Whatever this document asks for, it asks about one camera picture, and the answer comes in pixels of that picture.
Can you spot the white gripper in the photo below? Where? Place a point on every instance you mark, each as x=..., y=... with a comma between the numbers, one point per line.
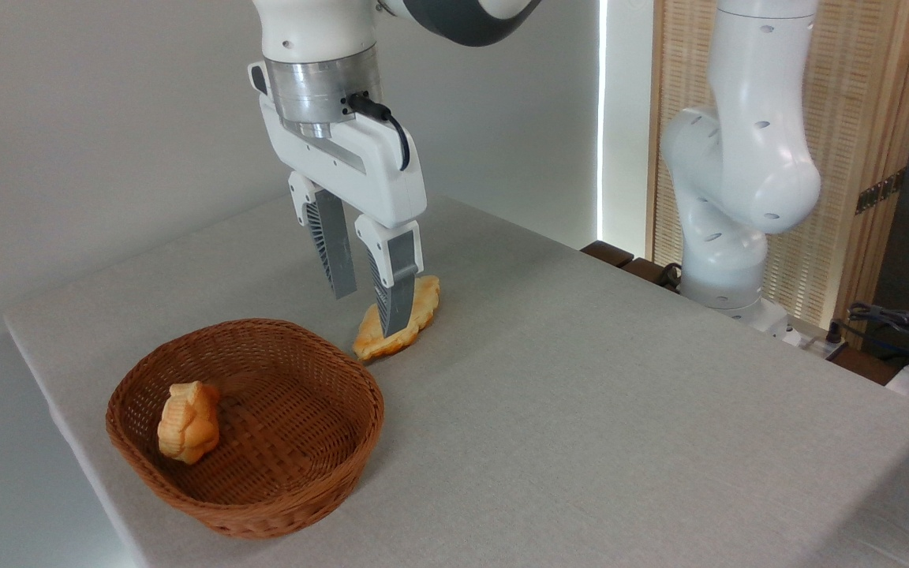
x=375, y=170

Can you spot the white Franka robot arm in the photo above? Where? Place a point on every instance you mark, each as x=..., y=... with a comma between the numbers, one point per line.
x=738, y=158

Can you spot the brown wicker basket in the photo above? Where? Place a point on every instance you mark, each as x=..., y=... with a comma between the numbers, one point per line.
x=281, y=442

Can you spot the small lumpy golden bread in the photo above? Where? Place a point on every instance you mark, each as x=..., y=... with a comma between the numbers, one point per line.
x=188, y=426

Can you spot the grey tablecloth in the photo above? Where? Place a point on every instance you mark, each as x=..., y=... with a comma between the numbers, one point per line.
x=581, y=434

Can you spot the white power strip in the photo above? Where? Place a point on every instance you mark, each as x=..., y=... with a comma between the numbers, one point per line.
x=813, y=341

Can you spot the metal screen hinge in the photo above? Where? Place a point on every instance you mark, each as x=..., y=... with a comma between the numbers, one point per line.
x=880, y=191

